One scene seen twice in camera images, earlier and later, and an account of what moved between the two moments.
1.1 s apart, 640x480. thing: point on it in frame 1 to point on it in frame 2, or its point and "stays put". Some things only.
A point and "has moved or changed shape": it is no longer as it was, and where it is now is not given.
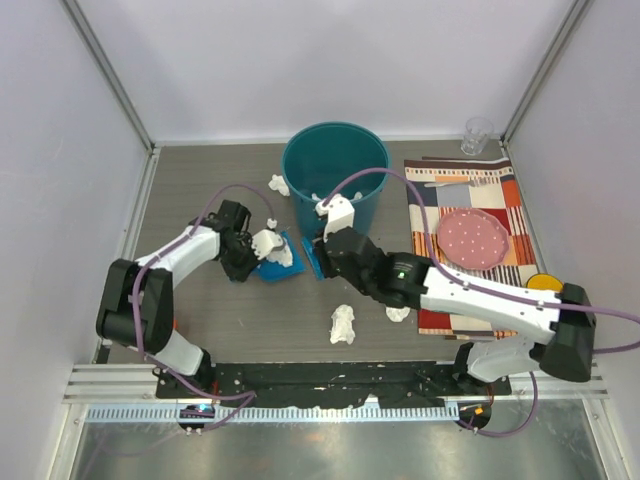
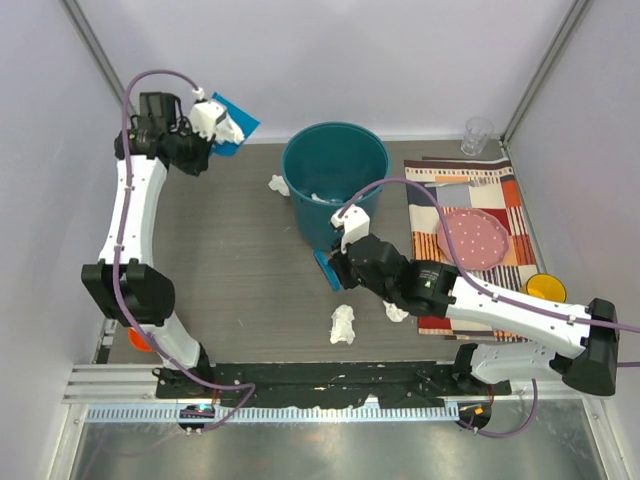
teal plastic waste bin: (319, 156) stays put
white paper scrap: (283, 256) to (228, 131)
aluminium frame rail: (135, 383) stays put
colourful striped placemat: (478, 183) stays put
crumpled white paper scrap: (342, 327) stays put
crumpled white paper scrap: (397, 315) stays put
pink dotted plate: (470, 239) stays put
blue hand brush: (314, 262) has moved or changed shape
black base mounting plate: (308, 384) stays put
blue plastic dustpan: (270, 271) to (247, 123)
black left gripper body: (241, 260) to (194, 150)
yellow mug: (544, 281) stays put
